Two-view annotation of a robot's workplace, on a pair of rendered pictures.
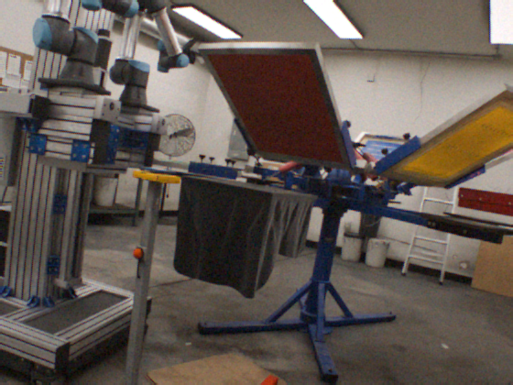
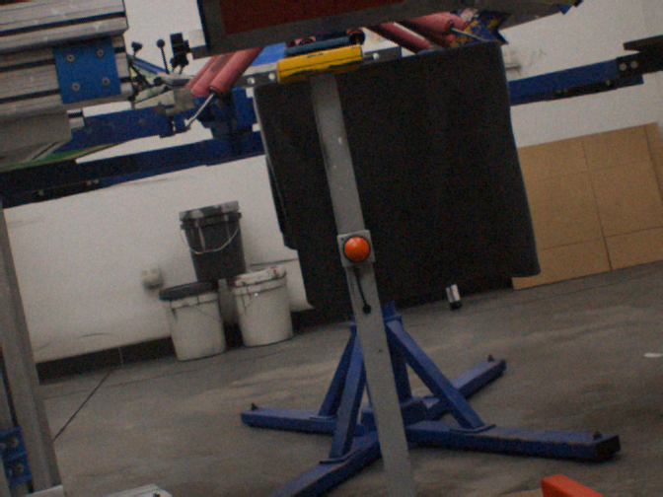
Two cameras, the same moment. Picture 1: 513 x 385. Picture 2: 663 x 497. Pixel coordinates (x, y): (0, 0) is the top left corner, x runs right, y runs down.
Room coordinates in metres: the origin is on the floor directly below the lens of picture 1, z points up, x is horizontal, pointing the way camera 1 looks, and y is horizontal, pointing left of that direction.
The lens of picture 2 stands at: (-0.07, 1.49, 0.76)
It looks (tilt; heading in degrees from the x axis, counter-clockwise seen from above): 3 degrees down; 327
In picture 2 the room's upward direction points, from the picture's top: 11 degrees counter-clockwise
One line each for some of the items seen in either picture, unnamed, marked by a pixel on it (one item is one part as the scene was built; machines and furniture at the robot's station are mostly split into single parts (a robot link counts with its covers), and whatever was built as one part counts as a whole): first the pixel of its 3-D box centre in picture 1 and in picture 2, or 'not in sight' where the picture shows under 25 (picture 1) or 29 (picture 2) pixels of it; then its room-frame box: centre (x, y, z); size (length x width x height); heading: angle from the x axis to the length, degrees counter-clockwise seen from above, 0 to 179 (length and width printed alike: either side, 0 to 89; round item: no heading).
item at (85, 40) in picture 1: (81, 45); not in sight; (1.72, 0.81, 1.42); 0.13 x 0.12 x 0.14; 141
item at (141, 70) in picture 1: (137, 72); not in sight; (2.22, 0.70, 1.42); 0.13 x 0.12 x 0.14; 53
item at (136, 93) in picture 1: (134, 94); not in sight; (2.21, 0.69, 1.31); 0.15 x 0.15 x 0.10
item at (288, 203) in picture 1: (286, 242); not in sight; (1.88, -0.18, 0.74); 0.46 x 0.04 x 0.42; 150
